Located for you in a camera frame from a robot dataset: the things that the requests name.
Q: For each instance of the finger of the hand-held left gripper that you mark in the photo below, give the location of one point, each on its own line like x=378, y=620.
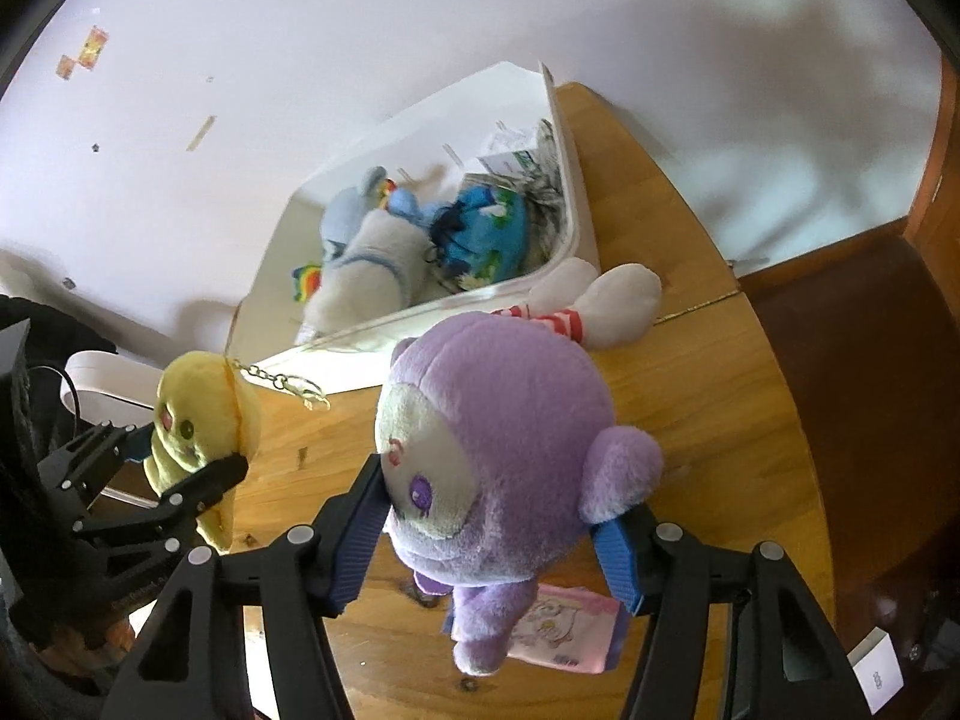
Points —
x=112, y=446
x=202, y=484

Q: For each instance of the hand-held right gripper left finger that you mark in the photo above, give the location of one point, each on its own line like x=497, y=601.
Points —
x=352, y=540

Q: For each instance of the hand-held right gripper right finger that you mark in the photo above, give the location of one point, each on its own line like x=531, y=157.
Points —
x=619, y=562

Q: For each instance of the yellow plush toy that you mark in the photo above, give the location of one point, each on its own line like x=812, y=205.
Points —
x=202, y=420

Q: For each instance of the purple plush toy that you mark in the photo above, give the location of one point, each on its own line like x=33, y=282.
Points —
x=510, y=435

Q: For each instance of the white and blue plush toy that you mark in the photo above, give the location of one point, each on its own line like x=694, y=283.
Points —
x=367, y=270

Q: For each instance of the blue elephant plush toy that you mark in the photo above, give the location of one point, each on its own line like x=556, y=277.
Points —
x=349, y=214

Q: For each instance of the blue round plush toy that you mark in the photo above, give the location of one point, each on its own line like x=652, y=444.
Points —
x=480, y=240

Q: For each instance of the green and white small box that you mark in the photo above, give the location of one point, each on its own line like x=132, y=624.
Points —
x=514, y=154

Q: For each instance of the white plastic bin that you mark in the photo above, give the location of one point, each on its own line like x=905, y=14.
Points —
x=517, y=97

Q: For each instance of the white curved appliance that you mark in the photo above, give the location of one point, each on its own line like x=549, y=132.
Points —
x=112, y=386

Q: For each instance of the pink tissue packet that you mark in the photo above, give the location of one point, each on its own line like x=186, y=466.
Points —
x=570, y=626

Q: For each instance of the white cardboard box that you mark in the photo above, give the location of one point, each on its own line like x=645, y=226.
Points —
x=877, y=671

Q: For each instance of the brown wooden door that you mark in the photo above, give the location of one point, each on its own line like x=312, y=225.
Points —
x=937, y=187

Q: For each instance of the strip of wall tape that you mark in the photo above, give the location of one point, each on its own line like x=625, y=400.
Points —
x=202, y=133

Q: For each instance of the small square wall sticker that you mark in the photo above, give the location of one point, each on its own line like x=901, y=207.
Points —
x=67, y=66

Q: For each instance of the orange rectangular wall sticker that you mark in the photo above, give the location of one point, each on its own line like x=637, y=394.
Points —
x=94, y=47

